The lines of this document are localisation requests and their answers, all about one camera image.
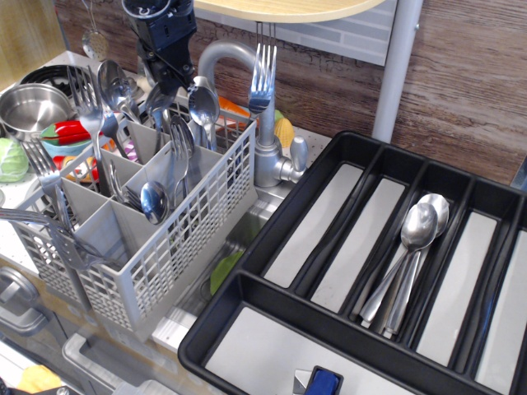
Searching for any yellow toy corn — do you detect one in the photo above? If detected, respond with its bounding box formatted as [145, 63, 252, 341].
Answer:
[274, 118, 295, 148]

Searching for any green toy in sink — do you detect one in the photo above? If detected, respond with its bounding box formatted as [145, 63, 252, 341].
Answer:
[209, 251, 244, 295]

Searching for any grey plastic cutlery basket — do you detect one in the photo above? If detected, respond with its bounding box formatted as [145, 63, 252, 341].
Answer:
[15, 111, 257, 341]

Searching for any blue object bottom edge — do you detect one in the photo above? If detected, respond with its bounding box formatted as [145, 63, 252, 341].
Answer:
[304, 365, 343, 395]

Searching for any green toy cabbage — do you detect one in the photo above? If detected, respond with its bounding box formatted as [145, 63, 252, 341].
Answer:
[1, 137, 29, 183]

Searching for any black cutlery tray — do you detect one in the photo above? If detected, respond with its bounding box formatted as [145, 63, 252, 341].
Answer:
[178, 132, 526, 394]

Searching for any large steel fork left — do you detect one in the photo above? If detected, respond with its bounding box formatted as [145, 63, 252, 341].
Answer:
[67, 66, 111, 198]

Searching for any orange toy carrot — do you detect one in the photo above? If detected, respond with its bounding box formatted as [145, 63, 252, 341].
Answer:
[218, 96, 250, 119]

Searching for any steel cooking pot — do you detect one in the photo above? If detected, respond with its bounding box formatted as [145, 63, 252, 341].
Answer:
[1, 83, 73, 141]

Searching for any teal toy bowl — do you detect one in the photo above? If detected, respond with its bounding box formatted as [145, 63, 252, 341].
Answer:
[42, 140, 91, 158]

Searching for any steel fork far left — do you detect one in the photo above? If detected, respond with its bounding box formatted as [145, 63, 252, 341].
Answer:
[21, 140, 62, 199]

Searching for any light wooden round shelf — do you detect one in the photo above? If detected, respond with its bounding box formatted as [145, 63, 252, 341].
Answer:
[194, 0, 382, 23]

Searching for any steel spoon in tray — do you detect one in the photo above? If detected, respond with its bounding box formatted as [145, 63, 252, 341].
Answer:
[359, 203, 438, 323]
[385, 193, 450, 334]

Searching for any hanging steel skimmer ladle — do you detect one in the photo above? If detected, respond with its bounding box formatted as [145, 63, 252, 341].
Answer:
[82, 0, 109, 62]

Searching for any front steel spoon in tray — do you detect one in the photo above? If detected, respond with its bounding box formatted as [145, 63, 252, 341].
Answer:
[359, 203, 438, 323]

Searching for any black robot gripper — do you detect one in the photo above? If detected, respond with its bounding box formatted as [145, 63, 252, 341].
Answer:
[121, 0, 197, 95]

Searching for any steel fork lying front left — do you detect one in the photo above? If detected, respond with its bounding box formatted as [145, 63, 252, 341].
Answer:
[1, 208, 122, 272]

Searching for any grey metal faucet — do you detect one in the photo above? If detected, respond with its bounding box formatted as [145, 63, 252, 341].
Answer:
[198, 39, 308, 187]

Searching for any rear steel spoon in tray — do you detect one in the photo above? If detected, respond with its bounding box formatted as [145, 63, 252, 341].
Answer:
[385, 193, 450, 334]

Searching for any steel spoon upper left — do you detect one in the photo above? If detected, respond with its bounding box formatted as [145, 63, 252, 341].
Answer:
[98, 59, 140, 123]

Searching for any big steel spoon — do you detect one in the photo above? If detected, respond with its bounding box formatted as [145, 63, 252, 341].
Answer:
[146, 82, 177, 151]

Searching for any steel spoon front basket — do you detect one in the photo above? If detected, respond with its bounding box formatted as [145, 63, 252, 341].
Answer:
[140, 181, 169, 225]

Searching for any small steel fork centre basket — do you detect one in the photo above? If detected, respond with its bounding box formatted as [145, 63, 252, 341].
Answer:
[170, 115, 194, 207]

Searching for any black stove burner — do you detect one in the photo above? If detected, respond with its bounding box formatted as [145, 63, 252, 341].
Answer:
[16, 64, 88, 101]

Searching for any tall steel fork by faucet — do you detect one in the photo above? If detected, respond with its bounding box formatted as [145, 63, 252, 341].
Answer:
[248, 44, 277, 119]

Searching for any red toy pepper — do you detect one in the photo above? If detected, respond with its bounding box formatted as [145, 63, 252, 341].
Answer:
[40, 120, 91, 146]

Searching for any steel spoon pair rear basket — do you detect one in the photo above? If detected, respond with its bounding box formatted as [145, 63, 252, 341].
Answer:
[189, 76, 220, 151]

